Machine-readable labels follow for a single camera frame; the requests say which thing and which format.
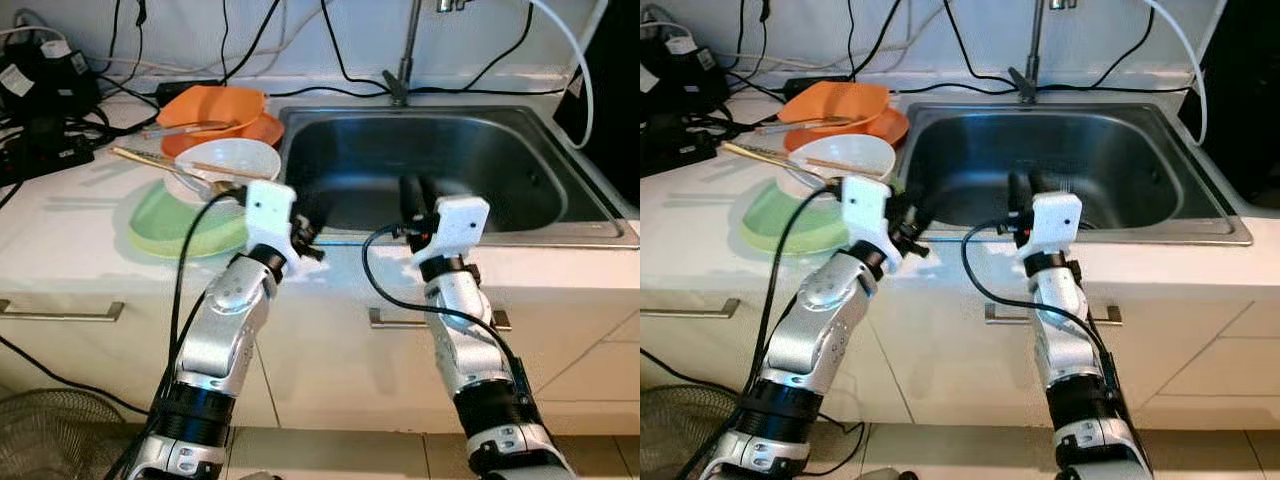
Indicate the white power plug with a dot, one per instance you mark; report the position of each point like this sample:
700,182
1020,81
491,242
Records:
55,48
680,45

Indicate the stainless steel sink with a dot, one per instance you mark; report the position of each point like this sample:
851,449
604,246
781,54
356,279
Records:
480,160
1100,150

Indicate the green plate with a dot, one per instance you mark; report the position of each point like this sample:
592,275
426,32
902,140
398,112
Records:
180,225
790,220

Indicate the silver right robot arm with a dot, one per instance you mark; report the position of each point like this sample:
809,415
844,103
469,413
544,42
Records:
460,330
1060,330

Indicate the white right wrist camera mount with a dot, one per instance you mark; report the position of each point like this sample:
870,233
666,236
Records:
460,225
1055,225

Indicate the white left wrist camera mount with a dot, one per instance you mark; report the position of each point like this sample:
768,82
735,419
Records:
865,210
268,210

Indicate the black power strip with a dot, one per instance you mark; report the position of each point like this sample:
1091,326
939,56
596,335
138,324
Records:
45,155
675,145

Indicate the orange bowl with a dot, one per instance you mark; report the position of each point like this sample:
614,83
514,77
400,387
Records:
215,103
835,100

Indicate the metal spoon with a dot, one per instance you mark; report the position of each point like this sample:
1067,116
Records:
838,183
225,188

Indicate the white bowl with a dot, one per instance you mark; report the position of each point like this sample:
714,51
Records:
840,150
225,155

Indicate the black floor fan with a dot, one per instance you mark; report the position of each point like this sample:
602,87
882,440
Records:
680,440
50,440

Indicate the black power brick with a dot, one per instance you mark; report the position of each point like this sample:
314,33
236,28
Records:
815,83
190,86

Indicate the black tall appliance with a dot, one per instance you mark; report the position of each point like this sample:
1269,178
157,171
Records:
615,100
1245,100

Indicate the metal faucet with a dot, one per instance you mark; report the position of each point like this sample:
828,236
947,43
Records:
405,70
1030,60

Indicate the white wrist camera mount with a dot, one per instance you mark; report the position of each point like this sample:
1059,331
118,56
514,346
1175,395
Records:
865,210
460,225
268,210
1055,225

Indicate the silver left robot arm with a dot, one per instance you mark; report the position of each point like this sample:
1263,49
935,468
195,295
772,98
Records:
830,330
225,330

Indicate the white kitchen cabinet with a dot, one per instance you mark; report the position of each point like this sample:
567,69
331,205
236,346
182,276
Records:
320,370
930,370

